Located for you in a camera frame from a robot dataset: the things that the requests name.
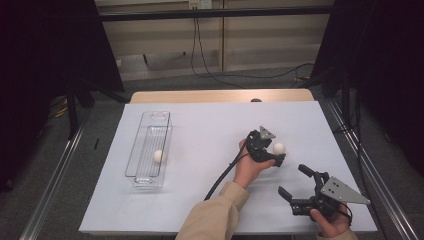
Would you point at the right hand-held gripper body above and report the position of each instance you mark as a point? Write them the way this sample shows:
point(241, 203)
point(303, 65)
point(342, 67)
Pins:
point(325, 198)

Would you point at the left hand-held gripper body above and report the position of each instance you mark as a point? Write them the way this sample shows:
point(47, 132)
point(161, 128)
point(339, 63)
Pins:
point(258, 146)

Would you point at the white ball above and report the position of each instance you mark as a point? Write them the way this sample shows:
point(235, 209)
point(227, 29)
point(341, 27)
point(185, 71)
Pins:
point(159, 156)
point(279, 148)

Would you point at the clear plastic container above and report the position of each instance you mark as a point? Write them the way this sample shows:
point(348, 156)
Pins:
point(146, 140)

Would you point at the person's left hand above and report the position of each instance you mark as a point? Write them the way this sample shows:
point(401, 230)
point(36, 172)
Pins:
point(248, 170)

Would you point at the person's right hand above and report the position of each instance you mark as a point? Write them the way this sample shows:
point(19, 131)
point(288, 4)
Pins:
point(331, 225)

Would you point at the dark round table grommet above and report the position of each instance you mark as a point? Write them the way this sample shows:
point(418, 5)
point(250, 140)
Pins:
point(256, 100)

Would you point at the white table sheet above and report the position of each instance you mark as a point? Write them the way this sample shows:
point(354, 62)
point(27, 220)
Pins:
point(200, 133)

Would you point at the dark curtain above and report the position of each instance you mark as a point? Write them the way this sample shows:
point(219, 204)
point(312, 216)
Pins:
point(40, 66)
point(383, 66)

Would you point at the black horizontal bar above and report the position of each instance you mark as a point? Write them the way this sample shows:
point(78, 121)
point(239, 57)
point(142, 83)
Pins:
point(213, 13)

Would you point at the black metal stand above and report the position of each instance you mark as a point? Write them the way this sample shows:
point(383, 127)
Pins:
point(71, 116)

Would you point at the metal floor rail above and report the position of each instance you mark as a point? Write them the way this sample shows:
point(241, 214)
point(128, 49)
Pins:
point(51, 190)
point(388, 200)

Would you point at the white wall socket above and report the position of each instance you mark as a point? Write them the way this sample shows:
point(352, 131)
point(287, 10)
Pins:
point(200, 4)

